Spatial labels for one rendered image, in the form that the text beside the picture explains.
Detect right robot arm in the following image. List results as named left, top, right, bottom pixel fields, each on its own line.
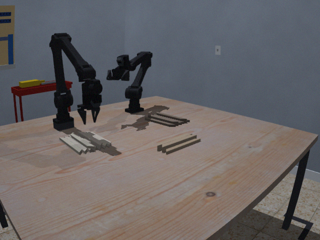
left=49, top=33, right=103, bottom=124

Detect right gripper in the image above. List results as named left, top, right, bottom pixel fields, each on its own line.
left=77, top=104, right=100, bottom=125

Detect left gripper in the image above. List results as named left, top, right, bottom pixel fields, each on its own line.
left=106, top=69, right=130, bottom=81

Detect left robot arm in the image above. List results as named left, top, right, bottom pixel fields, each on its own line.
left=115, top=51, right=153, bottom=113

